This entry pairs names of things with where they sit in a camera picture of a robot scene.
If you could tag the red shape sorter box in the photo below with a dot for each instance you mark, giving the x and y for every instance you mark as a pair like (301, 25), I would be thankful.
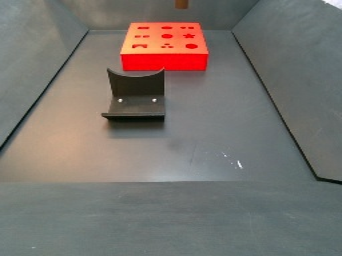
(165, 45)

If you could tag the brown oval peg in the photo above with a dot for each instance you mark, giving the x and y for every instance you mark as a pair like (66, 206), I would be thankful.
(181, 4)

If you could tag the black curved holder bracket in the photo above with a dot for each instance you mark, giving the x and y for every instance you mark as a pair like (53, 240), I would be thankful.
(137, 90)

